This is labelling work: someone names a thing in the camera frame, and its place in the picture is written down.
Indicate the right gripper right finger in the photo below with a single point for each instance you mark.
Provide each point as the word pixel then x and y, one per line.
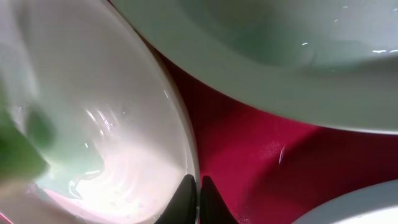
pixel 213 209

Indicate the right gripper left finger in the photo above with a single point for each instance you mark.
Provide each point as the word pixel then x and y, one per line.
pixel 182 207

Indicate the white plate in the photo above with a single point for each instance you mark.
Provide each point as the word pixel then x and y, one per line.
pixel 122 142

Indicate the green yellow sponge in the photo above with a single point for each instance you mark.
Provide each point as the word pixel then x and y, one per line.
pixel 21 160

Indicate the mint green plate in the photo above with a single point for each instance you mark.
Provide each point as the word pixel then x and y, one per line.
pixel 332 63

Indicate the red plastic tray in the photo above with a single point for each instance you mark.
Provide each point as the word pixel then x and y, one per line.
pixel 270 169

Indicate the light blue plate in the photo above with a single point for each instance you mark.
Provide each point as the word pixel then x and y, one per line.
pixel 376 204

